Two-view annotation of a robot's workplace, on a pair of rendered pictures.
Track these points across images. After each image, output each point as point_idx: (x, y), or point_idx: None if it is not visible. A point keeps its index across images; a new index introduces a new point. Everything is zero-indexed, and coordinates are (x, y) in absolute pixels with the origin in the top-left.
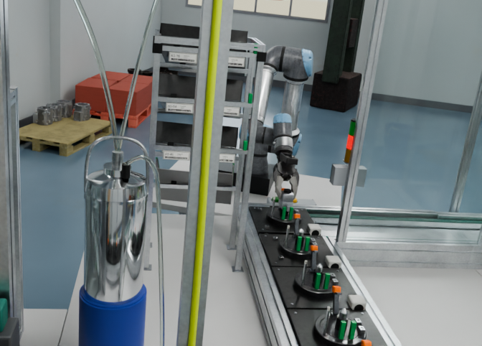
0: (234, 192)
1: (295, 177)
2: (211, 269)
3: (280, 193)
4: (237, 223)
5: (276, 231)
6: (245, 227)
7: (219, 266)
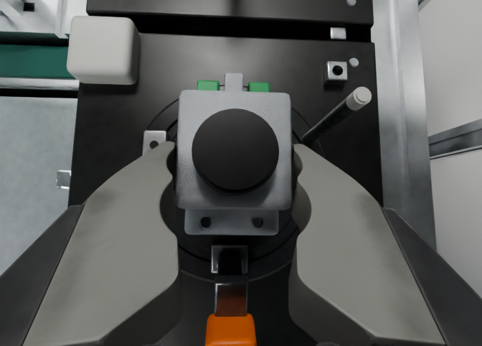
0: None
1: (56, 316)
2: (459, 26)
3: (300, 145)
4: (462, 125)
5: (294, 45)
6: (418, 110)
7: (439, 41)
